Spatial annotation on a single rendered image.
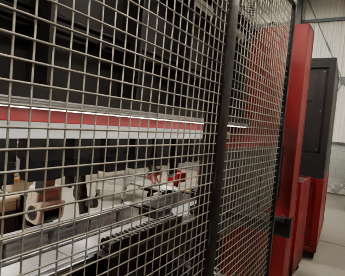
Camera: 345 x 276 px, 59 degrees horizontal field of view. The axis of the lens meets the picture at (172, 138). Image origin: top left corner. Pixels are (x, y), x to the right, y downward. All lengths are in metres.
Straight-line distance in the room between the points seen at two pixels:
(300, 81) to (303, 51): 0.23
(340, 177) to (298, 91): 6.16
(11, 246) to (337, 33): 8.49
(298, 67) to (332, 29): 6.37
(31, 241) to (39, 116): 0.49
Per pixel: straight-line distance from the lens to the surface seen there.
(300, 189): 3.05
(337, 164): 8.62
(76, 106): 1.10
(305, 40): 2.71
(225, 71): 0.80
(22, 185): 2.64
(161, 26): 1.74
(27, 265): 1.07
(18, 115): 1.22
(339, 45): 8.88
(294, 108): 2.63
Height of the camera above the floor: 1.45
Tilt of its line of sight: 3 degrees down
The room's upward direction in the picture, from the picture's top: 5 degrees clockwise
